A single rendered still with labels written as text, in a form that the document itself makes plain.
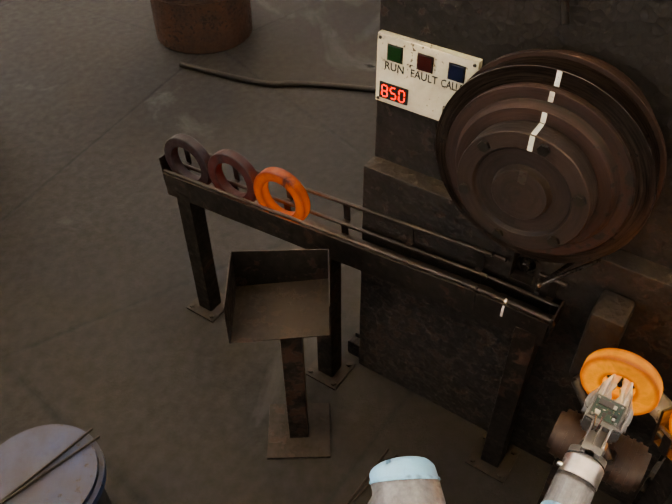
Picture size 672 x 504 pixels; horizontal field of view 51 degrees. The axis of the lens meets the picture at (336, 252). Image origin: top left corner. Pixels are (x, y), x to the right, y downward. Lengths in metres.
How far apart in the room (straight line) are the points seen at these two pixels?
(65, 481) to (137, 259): 1.29
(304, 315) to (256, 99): 2.15
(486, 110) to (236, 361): 1.44
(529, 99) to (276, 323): 0.87
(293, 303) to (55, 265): 1.41
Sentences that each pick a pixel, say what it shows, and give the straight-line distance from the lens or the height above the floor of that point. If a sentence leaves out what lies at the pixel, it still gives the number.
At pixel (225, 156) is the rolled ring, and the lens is 2.12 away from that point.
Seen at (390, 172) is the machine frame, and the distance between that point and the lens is 1.88.
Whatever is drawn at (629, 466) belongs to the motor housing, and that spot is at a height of 0.52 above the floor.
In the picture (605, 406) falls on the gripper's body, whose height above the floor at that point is 0.88.
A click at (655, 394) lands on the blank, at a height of 0.85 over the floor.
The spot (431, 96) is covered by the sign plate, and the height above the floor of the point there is 1.12.
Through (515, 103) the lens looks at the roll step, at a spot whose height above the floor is 1.27.
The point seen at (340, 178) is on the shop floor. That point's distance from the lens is 3.26.
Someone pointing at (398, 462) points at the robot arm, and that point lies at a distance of 1.23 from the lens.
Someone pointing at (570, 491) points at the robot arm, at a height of 0.82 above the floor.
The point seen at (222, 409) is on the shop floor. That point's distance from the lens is 2.44.
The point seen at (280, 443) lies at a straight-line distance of 2.34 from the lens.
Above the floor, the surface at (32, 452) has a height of 0.43.
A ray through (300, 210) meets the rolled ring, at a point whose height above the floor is 0.70.
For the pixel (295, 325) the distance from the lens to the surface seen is 1.85.
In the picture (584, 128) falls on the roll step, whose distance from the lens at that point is 1.41.
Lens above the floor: 2.01
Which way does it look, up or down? 44 degrees down
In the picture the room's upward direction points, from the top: 1 degrees counter-clockwise
